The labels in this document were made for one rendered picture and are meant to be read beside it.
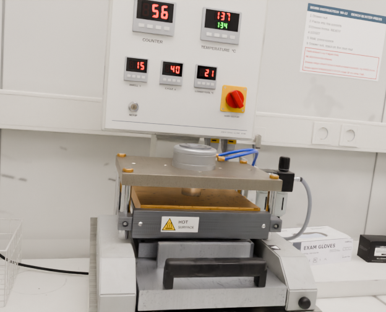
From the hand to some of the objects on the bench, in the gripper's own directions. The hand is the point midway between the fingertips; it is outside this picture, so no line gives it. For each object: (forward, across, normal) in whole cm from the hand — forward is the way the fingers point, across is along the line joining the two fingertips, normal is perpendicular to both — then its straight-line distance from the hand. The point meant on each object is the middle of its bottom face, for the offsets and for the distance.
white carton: (+3, -85, -16) cm, 86 cm away
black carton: (-9, -77, +1) cm, 78 cm away
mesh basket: (+62, -104, -87) cm, 149 cm away
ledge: (-4, -80, +2) cm, 81 cm away
